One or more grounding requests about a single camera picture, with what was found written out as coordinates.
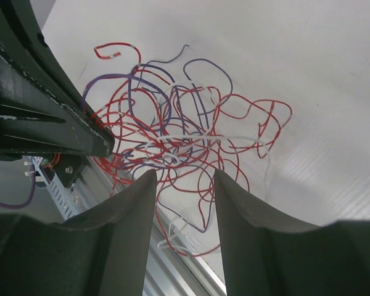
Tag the white slotted cable duct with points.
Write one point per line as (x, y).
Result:
(60, 195)

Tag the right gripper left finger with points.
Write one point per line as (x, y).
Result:
(102, 251)

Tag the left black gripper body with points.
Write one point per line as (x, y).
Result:
(23, 40)

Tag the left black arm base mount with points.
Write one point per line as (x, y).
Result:
(64, 166)

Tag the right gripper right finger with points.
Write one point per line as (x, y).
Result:
(268, 252)

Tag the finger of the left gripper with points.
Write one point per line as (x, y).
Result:
(31, 123)

